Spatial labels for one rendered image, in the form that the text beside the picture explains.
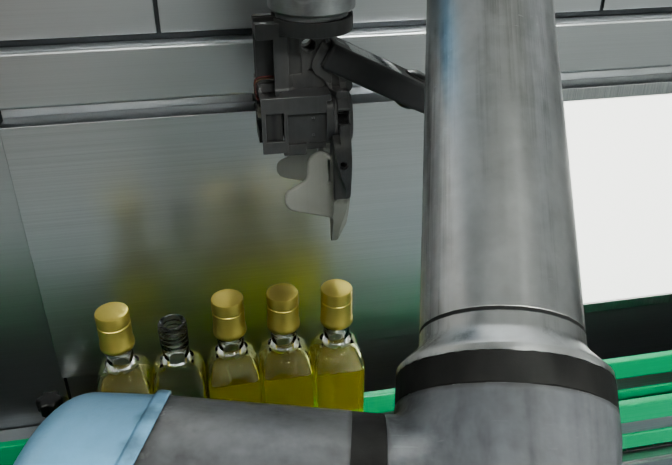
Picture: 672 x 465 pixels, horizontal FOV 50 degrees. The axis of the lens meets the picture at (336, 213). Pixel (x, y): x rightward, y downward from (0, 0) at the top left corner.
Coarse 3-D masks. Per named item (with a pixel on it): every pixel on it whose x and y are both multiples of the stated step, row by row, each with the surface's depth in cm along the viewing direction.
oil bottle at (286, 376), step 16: (272, 352) 78; (288, 352) 78; (304, 352) 78; (272, 368) 77; (288, 368) 77; (304, 368) 78; (272, 384) 78; (288, 384) 78; (304, 384) 79; (272, 400) 79; (288, 400) 79; (304, 400) 80
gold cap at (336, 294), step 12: (324, 288) 76; (336, 288) 76; (348, 288) 76; (324, 300) 76; (336, 300) 75; (348, 300) 76; (324, 312) 76; (336, 312) 76; (348, 312) 76; (324, 324) 77; (336, 324) 77; (348, 324) 77
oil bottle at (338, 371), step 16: (320, 336) 80; (352, 336) 80; (320, 352) 78; (336, 352) 78; (352, 352) 78; (320, 368) 78; (336, 368) 78; (352, 368) 79; (320, 384) 79; (336, 384) 79; (352, 384) 80; (320, 400) 80; (336, 400) 80; (352, 400) 81
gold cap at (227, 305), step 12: (216, 300) 74; (228, 300) 74; (240, 300) 74; (216, 312) 74; (228, 312) 74; (240, 312) 74; (216, 324) 75; (228, 324) 74; (240, 324) 75; (216, 336) 76; (228, 336) 75; (240, 336) 76
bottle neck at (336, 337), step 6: (324, 330) 78; (330, 330) 77; (336, 330) 77; (342, 330) 77; (348, 330) 78; (324, 336) 79; (330, 336) 78; (336, 336) 78; (342, 336) 78; (348, 336) 79; (330, 342) 78; (336, 342) 78; (342, 342) 78
